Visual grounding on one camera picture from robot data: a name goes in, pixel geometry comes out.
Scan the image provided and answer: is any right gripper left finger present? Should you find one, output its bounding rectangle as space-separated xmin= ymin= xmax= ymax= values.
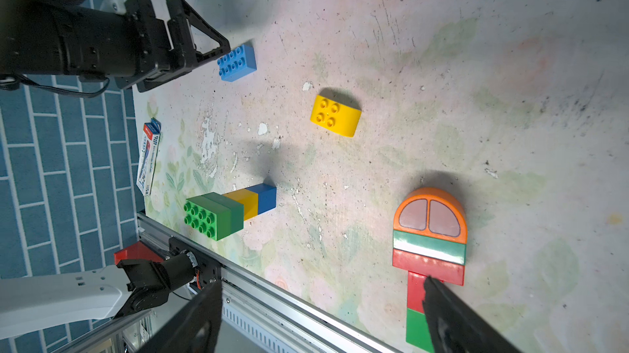
xmin=139 ymin=280 xmax=223 ymax=353

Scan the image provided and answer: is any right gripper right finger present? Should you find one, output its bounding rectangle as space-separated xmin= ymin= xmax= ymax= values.
xmin=423 ymin=277 xmax=519 ymax=353

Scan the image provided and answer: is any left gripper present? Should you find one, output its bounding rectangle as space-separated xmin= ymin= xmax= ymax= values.
xmin=1 ymin=0 xmax=231 ymax=89

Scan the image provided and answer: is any small green lego brick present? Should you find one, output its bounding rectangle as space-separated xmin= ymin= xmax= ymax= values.
xmin=406 ymin=308 xmax=434 ymax=353

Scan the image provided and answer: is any long red lego brick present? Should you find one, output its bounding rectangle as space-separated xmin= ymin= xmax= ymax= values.
xmin=392 ymin=249 xmax=465 ymax=286

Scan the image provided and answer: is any long blue lego brick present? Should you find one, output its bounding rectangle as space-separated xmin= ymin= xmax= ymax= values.
xmin=217 ymin=44 xmax=257 ymax=82

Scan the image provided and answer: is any long green lego brick back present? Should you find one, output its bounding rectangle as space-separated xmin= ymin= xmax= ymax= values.
xmin=183 ymin=196 xmax=234 ymax=241

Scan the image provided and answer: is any long green lego brick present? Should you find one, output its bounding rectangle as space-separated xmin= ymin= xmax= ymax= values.
xmin=393 ymin=230 xmax=466 ymax=265
xmin=183 ymin=196 xmax=234 ymax=241
xmin=205 ymin=192 xmax=244 ymax=233

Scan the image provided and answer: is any orange round lego piece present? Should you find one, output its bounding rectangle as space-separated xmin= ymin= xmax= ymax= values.
xmin=393 ymin=187 xmax=468 ymax=244

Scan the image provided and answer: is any small yellow lego brick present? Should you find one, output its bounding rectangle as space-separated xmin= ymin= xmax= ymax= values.
xmin=224 ymin=188 xmax=259 ymax=220

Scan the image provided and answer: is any small blue lego brick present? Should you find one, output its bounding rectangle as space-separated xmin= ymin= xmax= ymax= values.
xmin=247 ymin=184 xmax=277 ymax=215

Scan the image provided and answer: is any yellow rounded lego brick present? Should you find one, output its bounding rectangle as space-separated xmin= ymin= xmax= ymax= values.
xmin=311 ymin=95 xmax=362 ymax=138

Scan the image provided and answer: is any small red lego brick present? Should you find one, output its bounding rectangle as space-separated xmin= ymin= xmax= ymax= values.
xmin=407 ymin=271 xmax=427 ymax=314

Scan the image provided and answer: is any long green lego brick front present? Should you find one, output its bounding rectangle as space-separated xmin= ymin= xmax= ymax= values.
xmin=393 ymin=230 xmax=466 ymax=265

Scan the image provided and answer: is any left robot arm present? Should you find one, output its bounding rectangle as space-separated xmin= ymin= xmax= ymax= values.
xmin=1 ymin=0 xmax=229 ymax=342

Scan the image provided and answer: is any red blue lego piece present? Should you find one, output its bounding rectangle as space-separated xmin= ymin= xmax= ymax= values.
xmin=136 ymin=118 xmax=162 ymax=197

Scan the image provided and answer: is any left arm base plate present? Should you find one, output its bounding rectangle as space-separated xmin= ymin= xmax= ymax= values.
xmin=169 ymin=237 xmax=222 ymax=293

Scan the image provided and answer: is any white slotted cable duct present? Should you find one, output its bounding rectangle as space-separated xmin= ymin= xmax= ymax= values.
xmin=216 ymin=303 xmax=303 ymax=352

